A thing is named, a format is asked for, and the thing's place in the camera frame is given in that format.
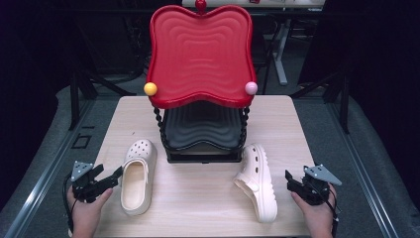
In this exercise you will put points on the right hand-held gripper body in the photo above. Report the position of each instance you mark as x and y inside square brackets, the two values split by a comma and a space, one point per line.
[313, 191]

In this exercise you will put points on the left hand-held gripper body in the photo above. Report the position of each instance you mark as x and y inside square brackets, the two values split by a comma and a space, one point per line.
[86, 188]

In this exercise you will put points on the cream clog shoe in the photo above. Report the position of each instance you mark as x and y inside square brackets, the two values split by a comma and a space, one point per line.
[259, 185]
[135, 185]

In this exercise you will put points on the red and black shoe rack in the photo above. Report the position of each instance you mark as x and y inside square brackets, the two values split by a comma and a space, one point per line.
[201, 56]

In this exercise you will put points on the person's right hand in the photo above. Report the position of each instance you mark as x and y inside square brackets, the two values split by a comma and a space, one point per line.
[318, 214]

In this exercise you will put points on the person's left hand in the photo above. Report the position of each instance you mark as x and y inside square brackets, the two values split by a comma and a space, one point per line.
[85, 213]

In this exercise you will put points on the black metal stand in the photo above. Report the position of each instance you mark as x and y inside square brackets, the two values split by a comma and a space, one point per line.
[344, 105]
[74, 99]

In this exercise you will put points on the metal floor rail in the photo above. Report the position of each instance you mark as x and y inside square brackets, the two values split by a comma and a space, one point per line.
[366, 185]
[43, 180]

